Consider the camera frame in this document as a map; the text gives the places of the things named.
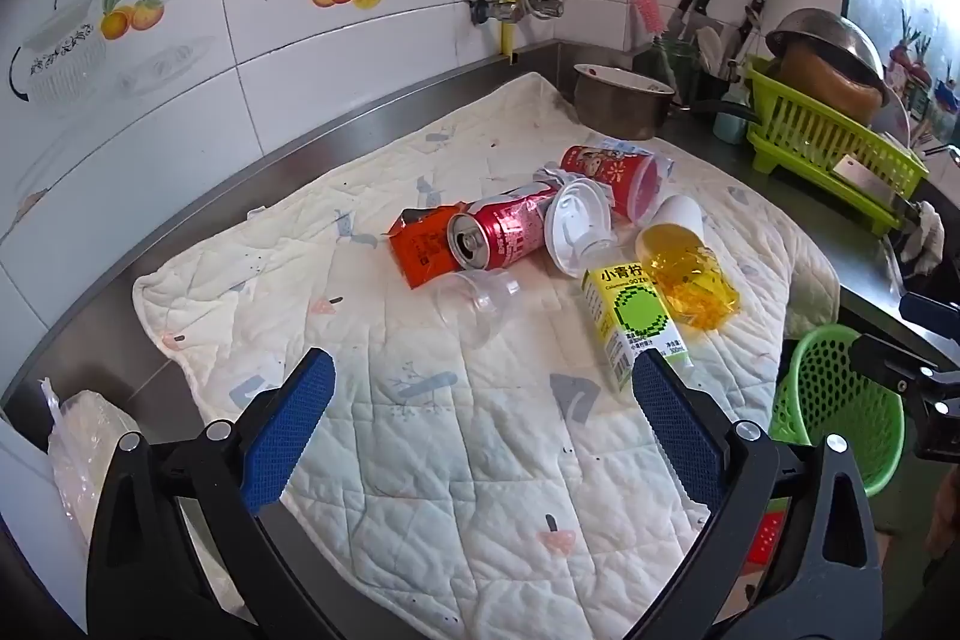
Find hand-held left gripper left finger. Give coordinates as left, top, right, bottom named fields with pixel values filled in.
left=86, top=347, right=338, bottom=640

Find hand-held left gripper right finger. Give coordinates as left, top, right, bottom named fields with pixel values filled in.
left=630, top=351, right=884, bottom=640

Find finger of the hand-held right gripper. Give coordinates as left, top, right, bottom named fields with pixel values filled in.
left=898, top=291, right=960, bottom=350
left=850, top=334, right=960, bottom=395

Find green plastic basket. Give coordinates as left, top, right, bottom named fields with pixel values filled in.
left=769, top=323, right=906, bottom=498

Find yellow green drink carton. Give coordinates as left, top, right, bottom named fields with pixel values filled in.
left=581, top=261, right=697, bottom=395

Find yellow plastic bottle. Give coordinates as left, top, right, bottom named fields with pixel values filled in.
left=635, top=195, right=742, bottom=330

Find orange snack packet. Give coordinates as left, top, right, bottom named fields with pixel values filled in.
left=388, top=203, right=470, bottom=290

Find white plastic lid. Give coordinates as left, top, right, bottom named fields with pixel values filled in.
left=544, top=176, right=620, bottom=277

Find clear plastic cup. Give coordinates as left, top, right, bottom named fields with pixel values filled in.
left=431, top=269, right=522, bottom=348

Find red soda can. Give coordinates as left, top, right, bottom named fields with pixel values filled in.
left=447, top=179, right=560, bottom=272

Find red instant noodle cup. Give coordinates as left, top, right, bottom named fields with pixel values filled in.
left=561, top=143, right=676, bottom=226

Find paper wrapper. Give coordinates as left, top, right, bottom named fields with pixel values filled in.
left=525, top=164, right=578, bottom=200

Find white rag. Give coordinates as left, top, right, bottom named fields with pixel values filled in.
left=900, top=201, right=947, bottom=277

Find steel cleaver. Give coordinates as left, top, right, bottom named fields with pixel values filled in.
left=832, top=154, right=925, bottom=223

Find white quilted mat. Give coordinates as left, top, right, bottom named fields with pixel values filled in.
left=133, top=72, right=841, bottom=640

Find green dish rack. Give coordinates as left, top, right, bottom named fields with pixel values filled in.
left=742, top=55, right=929, bottom=236

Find clear plastic bag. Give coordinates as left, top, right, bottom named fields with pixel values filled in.
left=45, top=377, right=134, bottom=536

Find teal cup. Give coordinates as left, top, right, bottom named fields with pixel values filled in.
left=712, top=85, right=751, bottom=145

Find steel bowl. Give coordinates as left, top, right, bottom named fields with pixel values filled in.
left=765, top=8, right=890, bottom=86

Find decorated window pane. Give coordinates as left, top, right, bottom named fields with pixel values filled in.
left=847, top=0, right=960, bottom=150

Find white spatula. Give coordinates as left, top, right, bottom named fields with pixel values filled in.
left=696, top=26, right=725, bottom=75

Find pink brush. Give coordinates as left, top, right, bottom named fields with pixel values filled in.
left=632, top=0, right=665, bottom=45

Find steel pot with handle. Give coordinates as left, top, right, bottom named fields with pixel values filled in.
left=574, top=62, right=760, bottom=140

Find black handled utensil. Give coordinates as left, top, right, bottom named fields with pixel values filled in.
left=739, top=0, right=766, bottom=64

